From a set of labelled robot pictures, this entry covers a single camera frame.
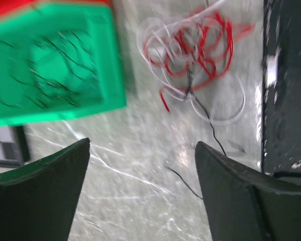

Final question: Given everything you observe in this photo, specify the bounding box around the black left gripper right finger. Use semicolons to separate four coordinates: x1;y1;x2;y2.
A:
195;142;301;240

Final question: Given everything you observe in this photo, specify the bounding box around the green bin left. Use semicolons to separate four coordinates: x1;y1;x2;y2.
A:
0;3;126;126

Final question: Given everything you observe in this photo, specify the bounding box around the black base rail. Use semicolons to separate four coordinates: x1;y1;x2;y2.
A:
261;1;301;185

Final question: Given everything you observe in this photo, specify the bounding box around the black and silver chessboard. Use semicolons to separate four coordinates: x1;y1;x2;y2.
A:
0;126;31;168

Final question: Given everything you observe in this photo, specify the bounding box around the tangled wire bundle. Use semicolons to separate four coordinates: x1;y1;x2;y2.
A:
136;0;255;199

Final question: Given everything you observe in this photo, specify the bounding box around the black wire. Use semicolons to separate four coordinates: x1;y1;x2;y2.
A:
0;30;101;108

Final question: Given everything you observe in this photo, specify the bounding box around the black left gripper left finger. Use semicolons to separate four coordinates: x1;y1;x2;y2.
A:
0;138;90;240

